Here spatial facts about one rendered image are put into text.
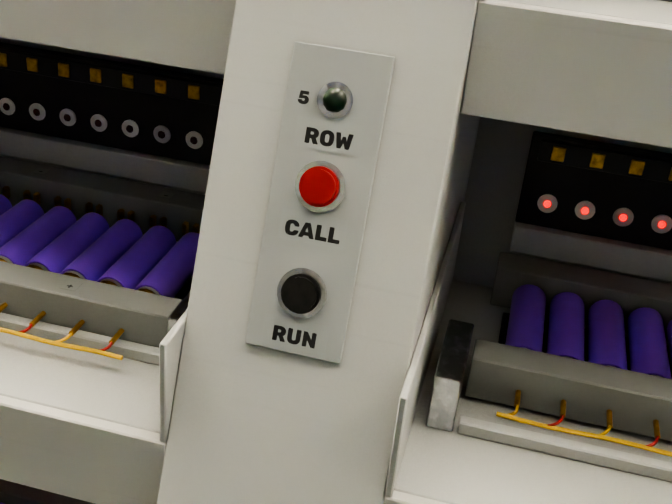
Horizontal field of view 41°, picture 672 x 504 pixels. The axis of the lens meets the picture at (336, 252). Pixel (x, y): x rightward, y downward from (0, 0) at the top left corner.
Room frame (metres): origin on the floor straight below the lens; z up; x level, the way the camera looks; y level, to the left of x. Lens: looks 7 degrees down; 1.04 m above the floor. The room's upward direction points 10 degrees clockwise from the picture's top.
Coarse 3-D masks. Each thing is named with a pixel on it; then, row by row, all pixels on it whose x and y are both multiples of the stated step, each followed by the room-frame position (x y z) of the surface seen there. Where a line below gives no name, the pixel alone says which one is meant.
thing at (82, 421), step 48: (0, 144) 0.56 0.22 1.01; (48, 144) 0.55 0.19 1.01; (96, 144) 0.55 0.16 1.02; (0, 336) 0.42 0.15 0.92; (0, 384) 0.39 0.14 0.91; (48, 384) 0.39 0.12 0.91; (96, 384) 0.40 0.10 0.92; (144, 384) 0.40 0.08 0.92; (0, 432) 0.38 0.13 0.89; (48, 432) 0.38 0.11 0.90; (96, 432) 0.37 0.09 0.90; (144, 432) 0.37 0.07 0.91; (48, 480) 0.39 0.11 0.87; (96, 480) 0.38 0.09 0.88; (144, 480) 0.37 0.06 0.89
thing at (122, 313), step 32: (0, 288) 0.43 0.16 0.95; (32, 288) 0.42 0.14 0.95; (64, 288) 0.42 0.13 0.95; (96, 288) 0.43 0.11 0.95; (128, 288) 0.43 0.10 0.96; (32, 320) 0.42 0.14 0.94; (64, 320) 0.43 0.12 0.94; (96, 320) 0.42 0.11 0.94; (128, 320) 0.42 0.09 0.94; (160, 320) 0.41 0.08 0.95; (96, 352) 0.40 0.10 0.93
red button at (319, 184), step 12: (312, 168) 0.35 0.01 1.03; (324, 168) 0.35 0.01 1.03; (300, 180) 0.35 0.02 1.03; (312, 180) 0.35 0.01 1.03; (324, 180) 0.35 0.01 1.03; (336, 180) 0.35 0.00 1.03; (300, 192) 0.35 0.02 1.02; (312, 192) 0.35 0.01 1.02; (324, 192) 0.35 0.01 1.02; (336, 192) 0.35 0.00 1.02; (312, 204) 0.35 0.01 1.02; (324, 204) 0.35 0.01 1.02
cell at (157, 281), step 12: (180, 240) 0.49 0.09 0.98; (192, 240) 0.49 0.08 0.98; (168, 252) 0.48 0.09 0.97; (180, 252) 0.48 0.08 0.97; (192, 252) 0.48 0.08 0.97; (168, 264) 0.46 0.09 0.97; (180, 264) 0.47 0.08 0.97; (192, 264) 0.48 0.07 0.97; (156, 276) 0.45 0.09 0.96; (168, 276) 0.46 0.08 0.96; (180, 276) 0.46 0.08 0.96; (144, 288) 0.45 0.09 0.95; (156, 288) 0.44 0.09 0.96; (168, 288) 0.45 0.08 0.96; (180, 288) 0.46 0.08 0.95
